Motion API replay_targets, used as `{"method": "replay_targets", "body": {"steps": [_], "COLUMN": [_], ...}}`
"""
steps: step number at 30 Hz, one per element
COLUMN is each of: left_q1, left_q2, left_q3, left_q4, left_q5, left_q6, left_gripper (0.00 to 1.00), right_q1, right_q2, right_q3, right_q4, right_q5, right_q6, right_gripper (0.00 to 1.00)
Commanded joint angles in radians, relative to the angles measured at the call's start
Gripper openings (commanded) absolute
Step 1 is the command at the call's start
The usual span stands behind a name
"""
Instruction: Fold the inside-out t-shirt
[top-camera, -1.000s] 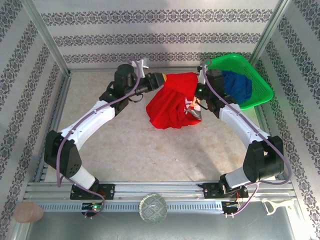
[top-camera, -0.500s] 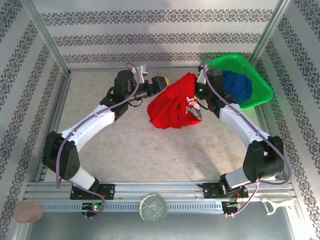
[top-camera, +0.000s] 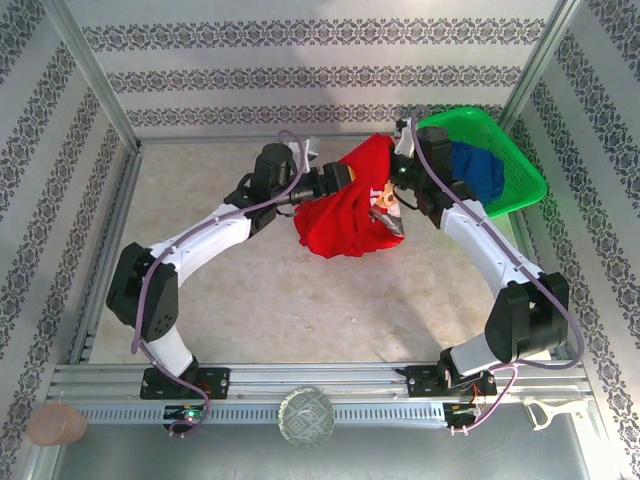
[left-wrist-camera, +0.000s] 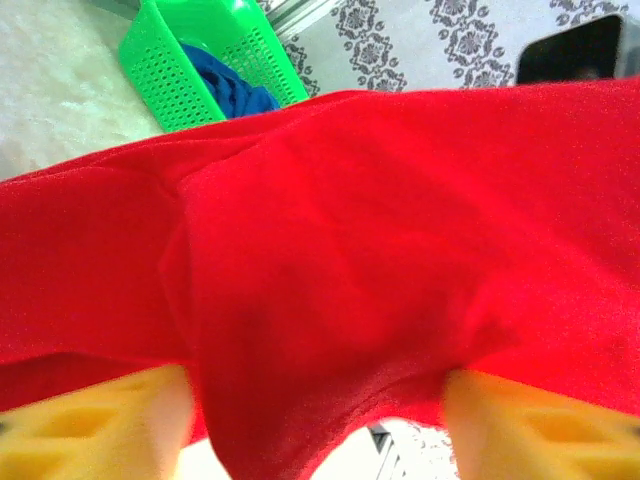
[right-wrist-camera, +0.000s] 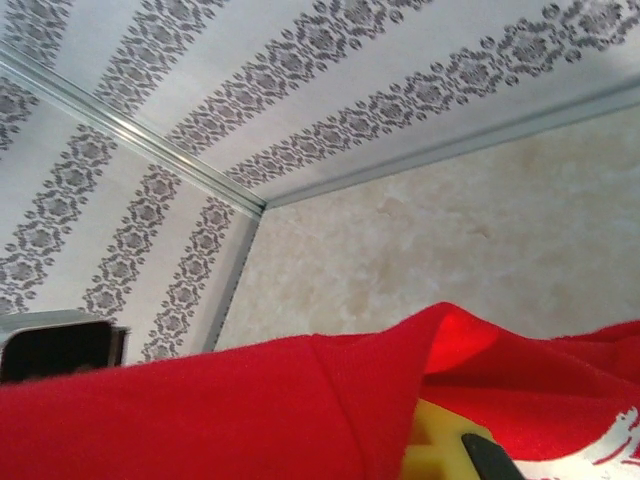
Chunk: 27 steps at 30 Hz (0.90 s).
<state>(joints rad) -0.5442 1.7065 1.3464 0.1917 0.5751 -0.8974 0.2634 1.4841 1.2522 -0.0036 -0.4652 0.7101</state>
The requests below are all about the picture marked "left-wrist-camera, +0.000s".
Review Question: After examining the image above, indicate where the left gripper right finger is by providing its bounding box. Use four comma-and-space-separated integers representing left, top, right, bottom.
442, 369, 640, 480

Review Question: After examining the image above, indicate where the red printed t-shirt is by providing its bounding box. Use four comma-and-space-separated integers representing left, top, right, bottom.
0, 77, 640, 480

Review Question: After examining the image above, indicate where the blue cloth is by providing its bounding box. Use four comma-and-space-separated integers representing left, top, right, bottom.
179, 42, 281, 120

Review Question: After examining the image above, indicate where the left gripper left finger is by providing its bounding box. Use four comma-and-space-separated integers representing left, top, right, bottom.
0, 364, 194, 480

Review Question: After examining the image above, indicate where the green plastic basket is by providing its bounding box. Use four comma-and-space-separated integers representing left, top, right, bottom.
118, 0, 310, 134

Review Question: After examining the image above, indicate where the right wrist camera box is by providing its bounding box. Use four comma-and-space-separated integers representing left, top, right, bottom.
514, 13, 632, 87

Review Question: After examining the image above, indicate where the aluminium frame post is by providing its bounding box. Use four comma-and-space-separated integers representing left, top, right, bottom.
255, 0, 302, 42

